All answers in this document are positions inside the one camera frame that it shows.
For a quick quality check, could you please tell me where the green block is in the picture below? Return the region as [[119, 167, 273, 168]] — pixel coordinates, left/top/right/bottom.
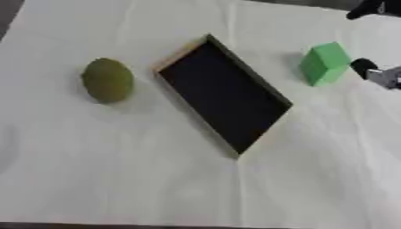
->
[[299, 41, 353, 88]]

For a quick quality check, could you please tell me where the tan box with black inside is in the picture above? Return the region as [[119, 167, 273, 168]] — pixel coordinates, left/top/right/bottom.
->
[[151, 33, 294, 156]]

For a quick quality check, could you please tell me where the olive green round toy fruit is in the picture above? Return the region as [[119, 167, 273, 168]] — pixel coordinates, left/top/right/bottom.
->
[[80, 57, 137, 105]]

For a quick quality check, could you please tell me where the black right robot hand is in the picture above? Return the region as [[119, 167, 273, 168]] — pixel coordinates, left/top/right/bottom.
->
[[345, 0, 401, 90]]

